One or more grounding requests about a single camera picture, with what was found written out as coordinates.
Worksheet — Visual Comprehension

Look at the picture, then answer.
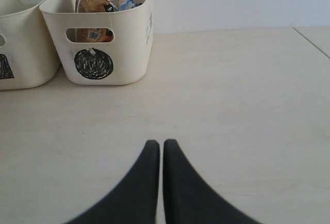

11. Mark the orange instant noodle bag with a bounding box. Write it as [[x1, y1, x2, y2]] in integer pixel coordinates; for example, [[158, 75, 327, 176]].
[[75, 0, 118, 43]]

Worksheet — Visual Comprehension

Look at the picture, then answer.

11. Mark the blue instant noodle bag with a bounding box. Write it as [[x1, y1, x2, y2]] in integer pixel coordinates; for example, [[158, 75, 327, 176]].
[[113, 0, 142, 11]]

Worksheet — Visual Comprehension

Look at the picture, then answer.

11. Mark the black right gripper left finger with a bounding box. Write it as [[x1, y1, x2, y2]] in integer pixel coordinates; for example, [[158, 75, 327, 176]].
[[68, 140, 160, 223]]

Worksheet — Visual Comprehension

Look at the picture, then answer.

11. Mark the cream bin circle mark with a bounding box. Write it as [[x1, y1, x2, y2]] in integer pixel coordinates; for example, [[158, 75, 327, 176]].
[[40, 0, 153, 85]]

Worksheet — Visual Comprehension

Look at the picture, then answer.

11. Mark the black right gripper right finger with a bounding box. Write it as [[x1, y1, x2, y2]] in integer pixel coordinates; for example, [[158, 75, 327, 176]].
[[162, 139, 259, 223]]

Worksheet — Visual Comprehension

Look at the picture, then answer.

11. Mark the cream bin square mark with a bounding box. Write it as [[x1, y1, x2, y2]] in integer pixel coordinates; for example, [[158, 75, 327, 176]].
[[1, 0, 60, 90]]

